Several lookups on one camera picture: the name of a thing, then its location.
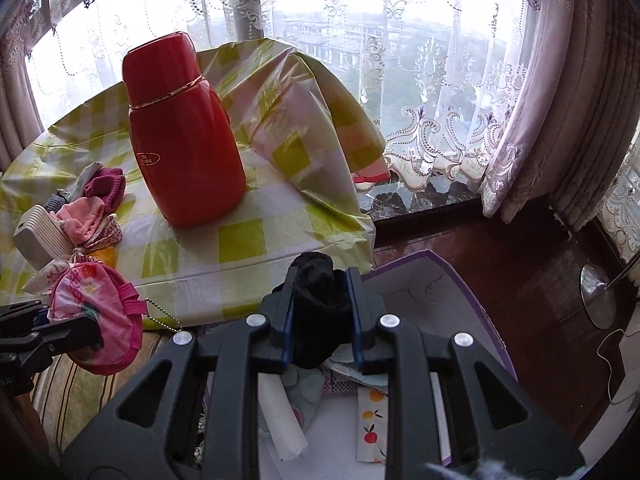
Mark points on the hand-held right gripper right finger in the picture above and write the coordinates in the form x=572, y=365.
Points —
x=358, y=330

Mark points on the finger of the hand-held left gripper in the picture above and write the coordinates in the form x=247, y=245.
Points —
x=65, y=335
x=20, y=317

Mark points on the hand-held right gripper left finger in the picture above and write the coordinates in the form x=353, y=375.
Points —
x=286, y=320

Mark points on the black sock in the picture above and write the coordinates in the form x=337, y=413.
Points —
x=320, y=310

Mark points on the pink floral pouch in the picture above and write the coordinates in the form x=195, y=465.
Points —
x=100, y=310

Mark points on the purple cardboard box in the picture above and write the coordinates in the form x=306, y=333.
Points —
x=425, y=270

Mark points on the white tube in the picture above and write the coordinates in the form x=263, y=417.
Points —
x=282, y=425

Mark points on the magenta sock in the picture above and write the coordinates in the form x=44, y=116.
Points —
x=107, y=185

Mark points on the striped towel cushion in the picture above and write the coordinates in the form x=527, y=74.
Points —
x=80, y=400

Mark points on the pale blue printed cloth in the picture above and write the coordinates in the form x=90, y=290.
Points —
x=310, y=390

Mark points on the white ribbed electric device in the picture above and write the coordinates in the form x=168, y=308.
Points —
x=42, y=240

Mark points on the fruit print cloth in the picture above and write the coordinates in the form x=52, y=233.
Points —
x=372, y=425

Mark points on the pink sock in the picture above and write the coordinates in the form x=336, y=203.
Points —
x=82, y=220

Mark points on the black white checked cloth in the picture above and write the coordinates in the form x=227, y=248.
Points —
x=55, y=202

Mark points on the red plastic item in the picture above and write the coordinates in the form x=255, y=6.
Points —
x=372, y=176

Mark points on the beige heavy curtain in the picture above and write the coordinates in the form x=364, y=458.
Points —
x=17, y=120

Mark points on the red thermos flask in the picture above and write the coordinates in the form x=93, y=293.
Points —
x=185, y=150

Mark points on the metal floor lamp base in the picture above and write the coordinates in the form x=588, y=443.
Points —
x=597, y=295

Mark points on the white lace curtain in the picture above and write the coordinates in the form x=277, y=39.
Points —
x=440, y=85
x=622, y=210

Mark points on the pink pleated curtain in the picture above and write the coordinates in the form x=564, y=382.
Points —
x=575, y=110

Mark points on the grey window frame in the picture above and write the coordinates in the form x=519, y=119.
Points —
x=245, y=0

